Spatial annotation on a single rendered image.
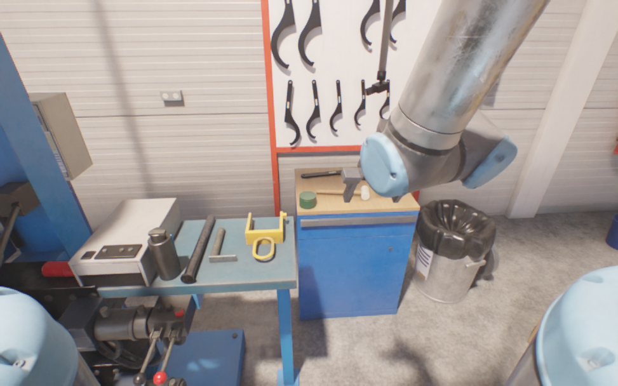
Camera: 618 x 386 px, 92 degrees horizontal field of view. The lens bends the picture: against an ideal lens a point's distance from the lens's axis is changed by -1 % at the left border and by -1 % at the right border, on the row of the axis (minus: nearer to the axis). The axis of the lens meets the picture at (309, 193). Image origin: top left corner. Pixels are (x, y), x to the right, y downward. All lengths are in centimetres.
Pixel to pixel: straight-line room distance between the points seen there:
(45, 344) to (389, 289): 211
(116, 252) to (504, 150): 114
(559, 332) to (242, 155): 273
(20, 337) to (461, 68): 40
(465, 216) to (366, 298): 98
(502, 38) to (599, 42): 327
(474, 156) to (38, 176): 141
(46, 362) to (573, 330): 34
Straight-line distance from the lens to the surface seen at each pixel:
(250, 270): 120
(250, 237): 129
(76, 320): 132
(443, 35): 34
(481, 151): 49
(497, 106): 331
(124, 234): 133
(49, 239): 160
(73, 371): 30
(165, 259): 119
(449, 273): 243
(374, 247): 196
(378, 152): 40
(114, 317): 130
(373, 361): 223
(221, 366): 210
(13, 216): 133
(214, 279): 120
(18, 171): 146
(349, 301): 227
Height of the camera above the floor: 189
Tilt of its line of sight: 30 degrees down
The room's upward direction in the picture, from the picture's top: straight up
